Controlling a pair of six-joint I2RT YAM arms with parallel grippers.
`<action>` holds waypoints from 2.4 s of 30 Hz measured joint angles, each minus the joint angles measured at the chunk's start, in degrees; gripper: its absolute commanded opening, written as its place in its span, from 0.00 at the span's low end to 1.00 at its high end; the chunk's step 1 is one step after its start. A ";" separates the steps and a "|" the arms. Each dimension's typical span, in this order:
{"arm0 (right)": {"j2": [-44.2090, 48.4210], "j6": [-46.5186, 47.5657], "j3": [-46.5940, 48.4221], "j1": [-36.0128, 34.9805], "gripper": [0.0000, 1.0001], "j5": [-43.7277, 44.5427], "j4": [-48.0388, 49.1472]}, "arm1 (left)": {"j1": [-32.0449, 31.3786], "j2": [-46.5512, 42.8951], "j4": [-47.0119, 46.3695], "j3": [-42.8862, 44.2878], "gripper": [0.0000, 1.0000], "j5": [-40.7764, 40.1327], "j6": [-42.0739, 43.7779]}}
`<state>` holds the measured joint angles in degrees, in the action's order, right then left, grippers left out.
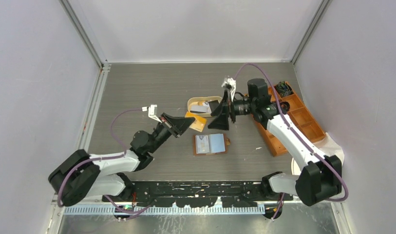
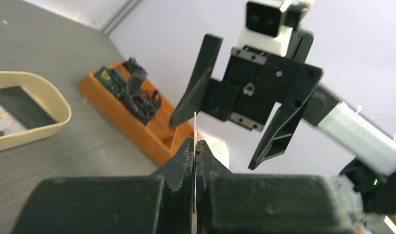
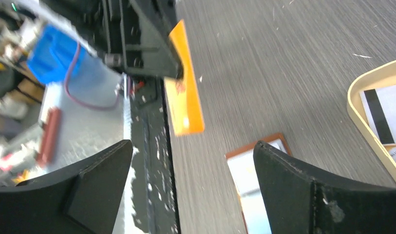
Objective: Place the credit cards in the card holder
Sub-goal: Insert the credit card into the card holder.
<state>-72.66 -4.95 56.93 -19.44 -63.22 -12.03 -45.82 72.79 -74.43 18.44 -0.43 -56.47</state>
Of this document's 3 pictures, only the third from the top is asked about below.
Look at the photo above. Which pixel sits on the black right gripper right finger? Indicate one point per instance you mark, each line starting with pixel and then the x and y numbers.
pixel 300 198

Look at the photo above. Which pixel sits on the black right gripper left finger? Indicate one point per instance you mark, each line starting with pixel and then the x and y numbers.
pixel 81 198

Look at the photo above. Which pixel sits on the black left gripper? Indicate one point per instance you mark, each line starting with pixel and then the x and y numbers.
pixel 136 30

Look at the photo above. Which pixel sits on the orange gold card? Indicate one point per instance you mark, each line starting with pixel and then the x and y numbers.
pixel 182 95

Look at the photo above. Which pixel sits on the brown leather card holder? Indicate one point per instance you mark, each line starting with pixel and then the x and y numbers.
pixel 241 166

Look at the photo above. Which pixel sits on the cream oval tray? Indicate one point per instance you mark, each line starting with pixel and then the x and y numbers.
pixel 359 112

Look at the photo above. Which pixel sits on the white cards in tray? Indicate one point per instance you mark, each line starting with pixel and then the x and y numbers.
pixel 380 110

